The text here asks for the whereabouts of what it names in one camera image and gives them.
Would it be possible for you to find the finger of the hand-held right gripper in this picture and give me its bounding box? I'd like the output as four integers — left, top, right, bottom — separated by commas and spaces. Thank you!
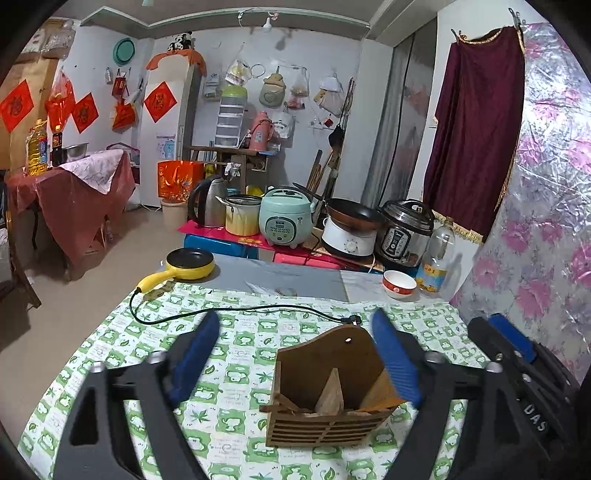
489, 314, 536, 363
468, 318, 532, 384

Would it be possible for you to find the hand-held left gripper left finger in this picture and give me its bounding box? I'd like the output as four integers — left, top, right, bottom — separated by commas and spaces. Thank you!
53, 311, 221, 480

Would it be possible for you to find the white printed plastic bag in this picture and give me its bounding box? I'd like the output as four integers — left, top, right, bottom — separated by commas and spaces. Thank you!
270, 108, 295, 139

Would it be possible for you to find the black hanging spatula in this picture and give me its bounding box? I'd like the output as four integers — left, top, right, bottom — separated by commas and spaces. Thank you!
329, 78, 354, 148

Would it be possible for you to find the floral foil sheet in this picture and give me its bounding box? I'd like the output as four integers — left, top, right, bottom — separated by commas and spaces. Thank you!
450, 21, 591, 384

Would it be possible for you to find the pink thermos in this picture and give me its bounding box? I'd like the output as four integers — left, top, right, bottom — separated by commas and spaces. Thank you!
249, 111, 276, 151

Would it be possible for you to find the mint green rice cooker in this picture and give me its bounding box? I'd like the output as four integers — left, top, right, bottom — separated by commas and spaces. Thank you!
259, 186, 315, 249

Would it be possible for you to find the cooking oil bottle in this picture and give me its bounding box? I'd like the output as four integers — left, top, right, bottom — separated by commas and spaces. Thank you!
28, 119, 49, 176

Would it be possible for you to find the yellow electric frying pan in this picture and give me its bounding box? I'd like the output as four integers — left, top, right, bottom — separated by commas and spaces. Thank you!
139, 248, 216, 294

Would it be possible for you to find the wooden side table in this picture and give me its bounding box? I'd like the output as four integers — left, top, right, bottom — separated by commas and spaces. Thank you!
185, 145, 269, 190

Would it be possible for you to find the orange cloth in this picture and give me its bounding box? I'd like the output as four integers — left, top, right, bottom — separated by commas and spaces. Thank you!
146, 50, 206, 75

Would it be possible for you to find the orange gift bag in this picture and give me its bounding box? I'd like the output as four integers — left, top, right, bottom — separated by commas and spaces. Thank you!
157, 160, 205, 204

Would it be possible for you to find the table with red cloth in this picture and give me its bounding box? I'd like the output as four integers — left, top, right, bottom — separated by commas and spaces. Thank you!
7, 150, 137, 280

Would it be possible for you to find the red diamond paper decoration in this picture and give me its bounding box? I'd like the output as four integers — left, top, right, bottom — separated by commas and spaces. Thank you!
71, 92, 99, 134
144, 82, 180, 123
0, 78, 34, 134

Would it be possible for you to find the black power cable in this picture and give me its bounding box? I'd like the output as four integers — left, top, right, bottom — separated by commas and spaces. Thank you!
130, 288, 362, 326

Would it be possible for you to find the yellow pot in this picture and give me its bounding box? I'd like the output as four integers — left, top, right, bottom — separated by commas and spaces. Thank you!
217, 194, 263, 237

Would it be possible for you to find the white steamer base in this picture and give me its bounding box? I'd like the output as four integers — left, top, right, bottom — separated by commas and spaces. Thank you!
322, 217, 377, 258

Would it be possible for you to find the stacked container with green lid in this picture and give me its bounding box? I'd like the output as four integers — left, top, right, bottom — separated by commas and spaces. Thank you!
215, 85, 250, 148

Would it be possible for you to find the wooden chopstick holder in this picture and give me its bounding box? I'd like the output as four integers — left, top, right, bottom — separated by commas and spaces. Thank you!
259, 324, 409, 449

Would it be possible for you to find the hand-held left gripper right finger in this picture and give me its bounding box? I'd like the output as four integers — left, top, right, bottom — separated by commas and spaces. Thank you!
372, 308, 539, 480

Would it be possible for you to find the beige plastic bin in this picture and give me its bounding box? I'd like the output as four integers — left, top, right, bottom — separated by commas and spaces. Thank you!
161, 198, 189, 227

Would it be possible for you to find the black and silver pressure cooker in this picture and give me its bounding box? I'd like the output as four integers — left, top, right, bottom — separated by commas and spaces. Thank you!
375, 199, 435, 271

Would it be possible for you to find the steel electric kettle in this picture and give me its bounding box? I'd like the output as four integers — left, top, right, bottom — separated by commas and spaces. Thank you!
187, 175, 229, 228

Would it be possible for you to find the red and white bowl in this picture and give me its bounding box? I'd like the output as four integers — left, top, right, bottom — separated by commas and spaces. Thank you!
382, 270, 417, 300

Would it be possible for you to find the clear plastic oil bottle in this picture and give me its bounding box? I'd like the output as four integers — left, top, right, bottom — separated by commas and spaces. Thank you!
416, 219, 456, 294

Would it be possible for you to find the white patterned cloth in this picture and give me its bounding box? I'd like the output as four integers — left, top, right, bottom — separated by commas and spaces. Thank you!
60, 150, 125, 193

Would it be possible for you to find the white refrigerator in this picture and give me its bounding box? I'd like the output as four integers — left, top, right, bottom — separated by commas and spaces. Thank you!
139, 62, 201, 208

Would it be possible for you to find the wooden chair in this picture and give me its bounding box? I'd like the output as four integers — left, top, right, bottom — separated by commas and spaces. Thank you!
0, 185, 42, 310

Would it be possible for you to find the maroon curtain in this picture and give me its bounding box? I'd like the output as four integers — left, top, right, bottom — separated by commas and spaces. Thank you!
422, 25, 527, 243

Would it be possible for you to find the blue storage box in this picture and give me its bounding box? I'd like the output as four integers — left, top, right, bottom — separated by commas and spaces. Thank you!
184, 234, 259, 260

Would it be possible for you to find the red plastic bag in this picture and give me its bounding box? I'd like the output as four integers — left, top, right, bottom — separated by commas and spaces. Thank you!
45, 69, 76, 132

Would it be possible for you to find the green patterned tablecloth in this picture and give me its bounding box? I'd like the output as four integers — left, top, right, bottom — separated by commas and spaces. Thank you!
16, 281, 476, 480

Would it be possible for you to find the green hanging mitt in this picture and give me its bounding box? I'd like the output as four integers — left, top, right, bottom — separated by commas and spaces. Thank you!
259, 67, 289, 109

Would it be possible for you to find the teal plastic basin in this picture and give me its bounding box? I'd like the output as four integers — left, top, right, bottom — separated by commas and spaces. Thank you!
114, 38, 138, 66

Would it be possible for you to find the grey cloth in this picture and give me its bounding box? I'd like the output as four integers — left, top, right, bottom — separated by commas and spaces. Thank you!
161, 255, 444, 305

